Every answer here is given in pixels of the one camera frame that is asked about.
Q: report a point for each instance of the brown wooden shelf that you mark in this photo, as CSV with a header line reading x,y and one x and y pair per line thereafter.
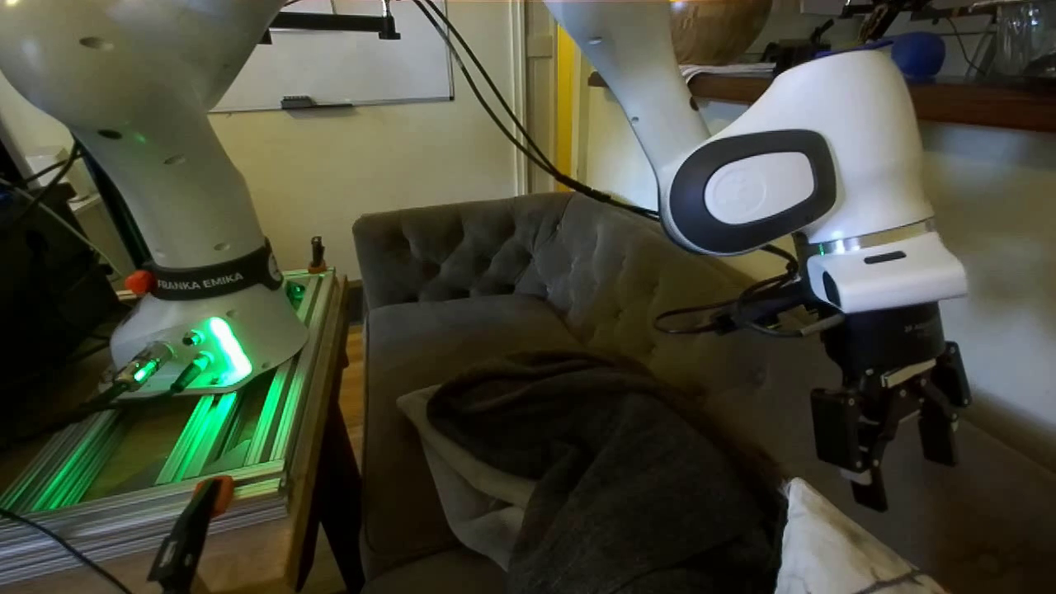
x,y
990,105

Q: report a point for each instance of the blue plastic ladle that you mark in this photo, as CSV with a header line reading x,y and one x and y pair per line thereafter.
x,y
921,51

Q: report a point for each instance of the white folded cloth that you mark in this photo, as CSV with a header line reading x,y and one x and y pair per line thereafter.
x,y
465,496

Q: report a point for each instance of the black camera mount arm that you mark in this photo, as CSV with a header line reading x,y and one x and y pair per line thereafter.
x,y
333,21

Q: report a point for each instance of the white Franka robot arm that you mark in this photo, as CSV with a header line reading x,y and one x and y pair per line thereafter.
x,y
846,143

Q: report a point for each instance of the gray tufted sofa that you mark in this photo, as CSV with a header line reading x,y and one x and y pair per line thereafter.
x,y
497,264

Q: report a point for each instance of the brown wooden bowl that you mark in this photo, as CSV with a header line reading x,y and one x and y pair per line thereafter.
x,y
721,29

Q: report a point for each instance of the white patterned pillow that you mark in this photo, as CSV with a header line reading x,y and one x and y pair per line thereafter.
x,y
835,548

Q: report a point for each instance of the aluminum robot base frame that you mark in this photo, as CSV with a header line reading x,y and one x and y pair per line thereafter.
x,y
145,441

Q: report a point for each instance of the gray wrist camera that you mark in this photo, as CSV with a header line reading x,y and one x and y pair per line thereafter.
x,y
787,314

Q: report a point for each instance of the dark gray blanket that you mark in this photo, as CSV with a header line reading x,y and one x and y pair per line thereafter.
x,y
616,484

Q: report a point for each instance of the clear glass jar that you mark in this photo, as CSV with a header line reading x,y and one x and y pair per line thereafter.
x,y
1029,36

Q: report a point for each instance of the black orange clamp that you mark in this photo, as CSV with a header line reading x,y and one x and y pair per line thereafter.
x,y
187,538

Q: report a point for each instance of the white whiteboard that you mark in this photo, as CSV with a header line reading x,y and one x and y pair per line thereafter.
x,y
351,70

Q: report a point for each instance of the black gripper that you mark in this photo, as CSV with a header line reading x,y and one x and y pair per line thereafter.
x,y
886,348

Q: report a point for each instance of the black equipment box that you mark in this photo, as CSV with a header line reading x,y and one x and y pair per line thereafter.
x,y
44,309

